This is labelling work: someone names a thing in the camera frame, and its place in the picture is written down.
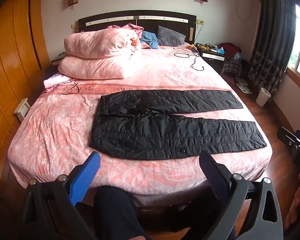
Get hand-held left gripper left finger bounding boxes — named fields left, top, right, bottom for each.
left=22, top=151, right=102, bottom=233

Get dark grey pillow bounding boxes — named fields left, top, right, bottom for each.
left=156, top=26, right=186, bottom=47

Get dark nightstand with clutter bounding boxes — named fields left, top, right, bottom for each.
left=194, top=43, right=227, bottom=67

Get folded pink quilt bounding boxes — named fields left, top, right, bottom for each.
left=58, top=55, right=136, bottom=80
left=64, top=26, right=142, bottom=59

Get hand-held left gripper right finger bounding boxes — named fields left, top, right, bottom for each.
left=199, top=151, right=283, bottom=240

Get pink garment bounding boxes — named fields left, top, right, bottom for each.
left=107, top=23, right=144, bottom=40

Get small white stool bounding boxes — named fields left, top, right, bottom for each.
left=13, top=98, right=32, bottom=122

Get dark red clothing pile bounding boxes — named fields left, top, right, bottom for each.
left=219, top=42, right=242, bottom=59

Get black cable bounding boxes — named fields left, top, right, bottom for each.
left=174, top=49, right=205, bottom=71

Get blue garment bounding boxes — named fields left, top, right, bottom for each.
left=140, top=31, right=159, bottom=49

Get dark wooden headboard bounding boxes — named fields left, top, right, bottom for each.
left=78, top=10, right=197, bottom=47

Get black quilted pants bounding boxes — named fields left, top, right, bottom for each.
left=89, top=89, right=267, bottom=161

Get person's right hand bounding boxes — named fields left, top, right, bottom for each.
left=284, top=170, right=300, bottom=230

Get folded white pink towel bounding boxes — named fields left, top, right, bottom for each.
left=43, top=73, right=72, bottom=93

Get white waste bin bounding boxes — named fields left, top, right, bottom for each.
left=255, top=87, right=272, bottom=107

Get bed with pink printed blanket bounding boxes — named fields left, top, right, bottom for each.
left=7, top=41, right=273, bottom=207

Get plaid cloth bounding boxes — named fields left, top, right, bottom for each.
left=221, top=59, right=243, bottom=77

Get wooden wardrobe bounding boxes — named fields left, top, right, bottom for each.
left=0, top=0, right=51, bottom=155

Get eyeglasses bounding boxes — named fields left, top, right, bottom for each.
left=63, top=81, right=81, bottom=96

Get dark patterned curtain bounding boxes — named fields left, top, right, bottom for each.
left=247, top=0, right=297, bottom=96

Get person's leg in dark trousers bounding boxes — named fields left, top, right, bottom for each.
left=93, top=185, right=153, bottom=240

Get white bathroom scale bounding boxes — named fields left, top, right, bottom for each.
left=235, top=77, right=253, bottom=95

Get small dark nightstand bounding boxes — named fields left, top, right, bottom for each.
left=50, top=52, right=67, bottom=67

